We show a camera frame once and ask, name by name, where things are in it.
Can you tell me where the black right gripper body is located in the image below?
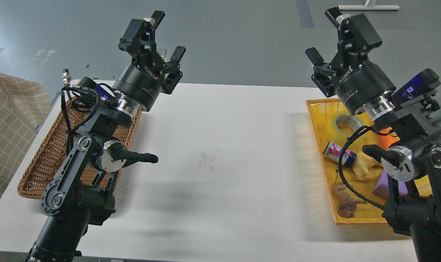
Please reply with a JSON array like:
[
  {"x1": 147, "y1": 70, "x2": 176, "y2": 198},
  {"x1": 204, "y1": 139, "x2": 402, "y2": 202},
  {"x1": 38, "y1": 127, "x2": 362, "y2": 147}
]
[{"x1": 325, "y1": 52, "x2": 395, "y2": 115}]

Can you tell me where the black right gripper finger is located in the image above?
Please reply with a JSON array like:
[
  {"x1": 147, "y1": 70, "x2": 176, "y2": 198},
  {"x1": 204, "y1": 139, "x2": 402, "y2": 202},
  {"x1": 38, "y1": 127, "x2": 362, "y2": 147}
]
[
  {"x1": 325, "y1": 7, "x2": 382, "y2": 55},
  {"x1": 305, "y1": 47, "x2": 337, "y2": 98}
]

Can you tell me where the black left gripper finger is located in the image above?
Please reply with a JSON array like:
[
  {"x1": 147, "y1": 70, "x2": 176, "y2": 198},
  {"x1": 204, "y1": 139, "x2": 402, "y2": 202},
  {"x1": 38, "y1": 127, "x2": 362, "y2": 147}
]
[
  {"x1": 119, "y1": 11, "x2": 165, "y2": 51},
  {"x1": 164, "y1": 46, "x2": 187, "y2": 95}
]

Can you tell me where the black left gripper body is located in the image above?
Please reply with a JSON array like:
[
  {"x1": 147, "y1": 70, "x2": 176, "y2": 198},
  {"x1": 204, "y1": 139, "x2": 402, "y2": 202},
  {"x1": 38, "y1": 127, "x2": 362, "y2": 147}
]
[{"x1": 112, "y1": 48, "x2": 167, "y2": 112}]

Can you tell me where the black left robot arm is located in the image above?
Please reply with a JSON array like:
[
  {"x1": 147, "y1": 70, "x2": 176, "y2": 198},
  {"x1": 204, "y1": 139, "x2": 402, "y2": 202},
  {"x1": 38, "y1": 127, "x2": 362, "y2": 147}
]
[{"x1": 25, "y1": 11, "x2": 186, "y2": 262}]

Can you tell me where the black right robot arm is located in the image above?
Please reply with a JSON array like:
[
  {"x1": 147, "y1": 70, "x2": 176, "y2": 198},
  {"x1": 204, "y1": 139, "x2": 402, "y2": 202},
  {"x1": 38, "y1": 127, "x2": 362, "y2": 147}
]
[{"x1": 305, "y1": 7, "x2": 441, "y2": 262}]

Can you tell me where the white furniture base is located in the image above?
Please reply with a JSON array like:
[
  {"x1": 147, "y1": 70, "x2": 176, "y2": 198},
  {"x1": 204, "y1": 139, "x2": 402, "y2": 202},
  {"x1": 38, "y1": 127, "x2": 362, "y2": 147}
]
[{"x1": 337, "y1": 0, "x2": 400, "y2": 11}]

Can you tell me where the yellow plastic basket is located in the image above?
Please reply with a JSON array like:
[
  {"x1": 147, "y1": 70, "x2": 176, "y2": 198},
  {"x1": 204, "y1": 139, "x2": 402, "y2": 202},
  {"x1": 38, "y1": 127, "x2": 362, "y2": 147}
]
[{"x1": 306, "y1": 98, "x2": 432, "y2": 225}]

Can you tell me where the orange toy carrot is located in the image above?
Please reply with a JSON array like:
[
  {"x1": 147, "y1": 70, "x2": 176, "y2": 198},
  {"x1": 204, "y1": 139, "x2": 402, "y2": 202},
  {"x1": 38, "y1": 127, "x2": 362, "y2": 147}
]
[{"x1": 378, "y1": 127, "x2": 400, "y2": 150}]

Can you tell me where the small purple drink can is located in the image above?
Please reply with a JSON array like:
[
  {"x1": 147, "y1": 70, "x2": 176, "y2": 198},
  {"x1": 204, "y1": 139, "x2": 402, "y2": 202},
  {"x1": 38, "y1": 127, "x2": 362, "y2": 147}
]
[{"x1": 322, "y1": 141, "x2": 357, "y2": 167}]

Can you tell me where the yellow toy bread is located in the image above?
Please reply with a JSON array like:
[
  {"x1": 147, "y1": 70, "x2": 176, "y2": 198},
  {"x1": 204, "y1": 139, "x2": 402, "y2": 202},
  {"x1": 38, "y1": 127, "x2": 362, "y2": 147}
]
[{"x1": 352, "y1": 151, "x2": 383, "y2": 182}]

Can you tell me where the purple foam block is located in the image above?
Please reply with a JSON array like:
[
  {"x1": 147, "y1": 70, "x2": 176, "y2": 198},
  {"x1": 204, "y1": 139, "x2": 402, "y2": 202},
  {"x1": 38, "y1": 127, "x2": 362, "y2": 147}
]
[{"x1": 373, "y1": 170, "x2": 408, "y2": 200}]

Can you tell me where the brown wicker basket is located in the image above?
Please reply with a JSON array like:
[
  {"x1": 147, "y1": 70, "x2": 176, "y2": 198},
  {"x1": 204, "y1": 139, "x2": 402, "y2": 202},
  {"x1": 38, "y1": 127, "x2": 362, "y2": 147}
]
[{"x1": 17, "y1": 101, "x2": 142, "y2": 199}]

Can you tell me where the brown toy lion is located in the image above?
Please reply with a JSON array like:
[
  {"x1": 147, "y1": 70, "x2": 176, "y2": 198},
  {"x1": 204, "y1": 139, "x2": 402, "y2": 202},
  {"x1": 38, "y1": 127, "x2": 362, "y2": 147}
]
[{"x1": 330, "y1": 174, "x2": 368, "y2": 218}]

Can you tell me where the beige checkered cloth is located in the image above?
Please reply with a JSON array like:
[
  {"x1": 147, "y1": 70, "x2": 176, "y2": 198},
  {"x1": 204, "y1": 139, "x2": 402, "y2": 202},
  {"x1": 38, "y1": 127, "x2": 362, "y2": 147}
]
[{"x1": 0, "y1": 73, "x2": 51, "y2": 199}]

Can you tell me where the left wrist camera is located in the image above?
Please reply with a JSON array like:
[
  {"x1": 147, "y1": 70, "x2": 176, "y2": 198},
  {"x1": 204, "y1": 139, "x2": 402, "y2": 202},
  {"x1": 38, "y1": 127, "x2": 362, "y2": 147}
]
[{"x1": 77, "y1": 76, "x2": 116, "y2": 101}]

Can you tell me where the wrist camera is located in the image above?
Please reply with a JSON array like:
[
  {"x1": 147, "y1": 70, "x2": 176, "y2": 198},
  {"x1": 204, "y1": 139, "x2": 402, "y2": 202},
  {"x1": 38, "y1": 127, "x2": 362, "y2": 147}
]
[
  {"x1": 391, "y1": 68, "x2": 440, "y2": 109},
  {"x1": 77, "y1": 76, "x2": 116, "y2": 101}
]

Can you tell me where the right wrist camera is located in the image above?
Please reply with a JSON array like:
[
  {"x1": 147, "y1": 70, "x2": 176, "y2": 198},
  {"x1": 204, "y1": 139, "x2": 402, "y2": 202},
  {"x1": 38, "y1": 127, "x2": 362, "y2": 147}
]
[{"x1": 391, "y1": 68, "x2": 440, "y2": 109}]

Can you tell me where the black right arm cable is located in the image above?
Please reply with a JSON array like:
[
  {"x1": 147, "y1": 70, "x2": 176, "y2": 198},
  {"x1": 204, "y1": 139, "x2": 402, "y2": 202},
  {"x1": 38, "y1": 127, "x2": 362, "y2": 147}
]
[{"x1": 337, "y1": 125, "x2": 386, "y2": 211}]

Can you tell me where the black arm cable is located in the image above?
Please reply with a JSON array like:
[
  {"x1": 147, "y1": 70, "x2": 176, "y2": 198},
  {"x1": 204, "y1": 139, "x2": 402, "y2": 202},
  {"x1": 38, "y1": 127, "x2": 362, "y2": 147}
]
[
  {"x1": 337, "y1": 125, "x2": 386, "y2": 211},
  {"x1": 60, "y1": 69, "x2": 116, "y2": 155}
]

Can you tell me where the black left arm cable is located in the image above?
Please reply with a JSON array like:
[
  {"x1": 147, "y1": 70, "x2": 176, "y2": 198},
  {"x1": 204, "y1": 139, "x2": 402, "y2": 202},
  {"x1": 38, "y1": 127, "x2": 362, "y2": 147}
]
[{"x1": 60, "y1": 69, "x2": 116, "y2": 155}]

